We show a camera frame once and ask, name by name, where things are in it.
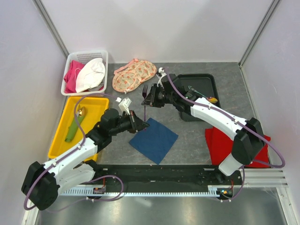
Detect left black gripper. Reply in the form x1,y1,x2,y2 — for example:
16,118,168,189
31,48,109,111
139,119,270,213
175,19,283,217
110,110,150,136

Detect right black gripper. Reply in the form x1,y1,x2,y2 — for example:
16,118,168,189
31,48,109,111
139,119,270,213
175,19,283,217
142,83,175,108

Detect purple metal fork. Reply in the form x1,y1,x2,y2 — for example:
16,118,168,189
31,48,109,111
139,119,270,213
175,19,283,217
142,84,149,127

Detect blue paper napkin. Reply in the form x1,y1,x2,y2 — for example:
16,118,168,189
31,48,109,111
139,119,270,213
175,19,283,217
129,118,178,165

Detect iridescent gold spoon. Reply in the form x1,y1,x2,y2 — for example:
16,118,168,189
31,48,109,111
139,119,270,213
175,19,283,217
188,85,218,104

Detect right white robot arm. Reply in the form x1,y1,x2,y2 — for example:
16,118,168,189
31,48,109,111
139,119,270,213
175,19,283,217
142,74,265,185

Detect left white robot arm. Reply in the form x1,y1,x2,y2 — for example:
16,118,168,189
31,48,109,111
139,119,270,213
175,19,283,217
21,108,149,210

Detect patterned peach oven mitt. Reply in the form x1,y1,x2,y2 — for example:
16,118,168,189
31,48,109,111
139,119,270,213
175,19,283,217
112,58,157,94

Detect yellow plastic bin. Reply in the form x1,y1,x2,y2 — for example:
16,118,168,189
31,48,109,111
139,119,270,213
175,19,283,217
48,96,109,159

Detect black plastic tray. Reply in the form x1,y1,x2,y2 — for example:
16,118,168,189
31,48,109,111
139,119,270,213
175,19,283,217
178,74,221,108

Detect white cloth cap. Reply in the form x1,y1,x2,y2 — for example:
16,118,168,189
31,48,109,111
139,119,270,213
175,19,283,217
75,58,106,93

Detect white perforated basket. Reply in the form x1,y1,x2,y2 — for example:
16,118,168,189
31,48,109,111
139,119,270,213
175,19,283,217
61,50,108,96

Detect pink cloth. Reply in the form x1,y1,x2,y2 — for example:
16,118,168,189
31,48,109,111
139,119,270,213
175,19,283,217
64,60,85,93

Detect red folded cloth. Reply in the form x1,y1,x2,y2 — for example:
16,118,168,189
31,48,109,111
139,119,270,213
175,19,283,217
205,127,270,168

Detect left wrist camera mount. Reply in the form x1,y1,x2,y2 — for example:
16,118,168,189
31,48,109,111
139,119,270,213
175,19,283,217
116,97,132,115

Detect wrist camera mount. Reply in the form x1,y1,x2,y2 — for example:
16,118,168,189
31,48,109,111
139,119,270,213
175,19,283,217
156,67,167,88
116,97,132,115

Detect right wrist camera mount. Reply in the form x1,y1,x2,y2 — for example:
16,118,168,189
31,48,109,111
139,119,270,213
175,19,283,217
156,67,167,88

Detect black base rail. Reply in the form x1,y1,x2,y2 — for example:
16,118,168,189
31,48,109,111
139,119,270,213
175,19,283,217
87,160,242,186

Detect green handled tool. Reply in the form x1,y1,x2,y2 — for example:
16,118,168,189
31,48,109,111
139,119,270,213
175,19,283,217
65,106,87,143

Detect white toothed cable duct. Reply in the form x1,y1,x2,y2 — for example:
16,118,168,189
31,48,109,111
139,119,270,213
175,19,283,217
61,185,229,197

